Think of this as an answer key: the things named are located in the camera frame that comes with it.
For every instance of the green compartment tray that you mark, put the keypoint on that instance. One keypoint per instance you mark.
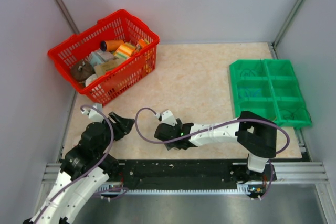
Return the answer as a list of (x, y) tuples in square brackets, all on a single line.
[(270, 89)]

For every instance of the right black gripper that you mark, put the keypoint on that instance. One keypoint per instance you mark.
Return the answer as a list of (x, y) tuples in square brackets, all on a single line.
[(179, 125)]

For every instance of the white round lid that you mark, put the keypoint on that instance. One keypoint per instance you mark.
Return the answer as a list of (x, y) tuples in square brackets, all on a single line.
[(90, 80)]

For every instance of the brown round bun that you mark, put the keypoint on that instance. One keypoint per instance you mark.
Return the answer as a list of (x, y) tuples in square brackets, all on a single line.
[(82, 70)]

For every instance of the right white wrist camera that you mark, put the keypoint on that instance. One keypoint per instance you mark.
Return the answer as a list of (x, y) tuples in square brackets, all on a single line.
[(166, 117)]

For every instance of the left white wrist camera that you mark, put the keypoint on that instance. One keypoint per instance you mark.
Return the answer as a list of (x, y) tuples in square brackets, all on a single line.
[(94, 115)]

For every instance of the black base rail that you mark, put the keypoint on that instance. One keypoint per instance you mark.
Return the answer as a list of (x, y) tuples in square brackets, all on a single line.
[(187, 174)]

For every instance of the brown cardboard box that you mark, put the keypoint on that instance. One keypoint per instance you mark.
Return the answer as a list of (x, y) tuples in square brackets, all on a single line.
[(103, 68)]

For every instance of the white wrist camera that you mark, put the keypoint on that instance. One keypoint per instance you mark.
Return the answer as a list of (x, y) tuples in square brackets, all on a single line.
[(94, 115), (166, 117)]

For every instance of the pale blue box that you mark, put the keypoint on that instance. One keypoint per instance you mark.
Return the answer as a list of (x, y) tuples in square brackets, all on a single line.
[(98, 57)]

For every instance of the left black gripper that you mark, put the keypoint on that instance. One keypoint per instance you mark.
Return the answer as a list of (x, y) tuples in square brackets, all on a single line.
[(122, 126)]

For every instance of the orange snack packet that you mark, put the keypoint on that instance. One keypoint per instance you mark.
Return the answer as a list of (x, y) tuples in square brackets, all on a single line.
[(141, 44)]

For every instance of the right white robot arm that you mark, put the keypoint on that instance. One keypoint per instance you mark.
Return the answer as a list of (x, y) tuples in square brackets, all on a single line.
[(255, 133)]

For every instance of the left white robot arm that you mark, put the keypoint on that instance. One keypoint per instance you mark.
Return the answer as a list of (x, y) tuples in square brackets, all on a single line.
[(83, 170)]

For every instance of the red plastic shopping basket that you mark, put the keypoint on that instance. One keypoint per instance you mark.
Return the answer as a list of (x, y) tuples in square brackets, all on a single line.
[(118, 25)]

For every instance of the yellow striped sponge pack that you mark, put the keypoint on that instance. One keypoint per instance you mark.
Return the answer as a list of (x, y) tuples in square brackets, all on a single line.
[(125, 51)]

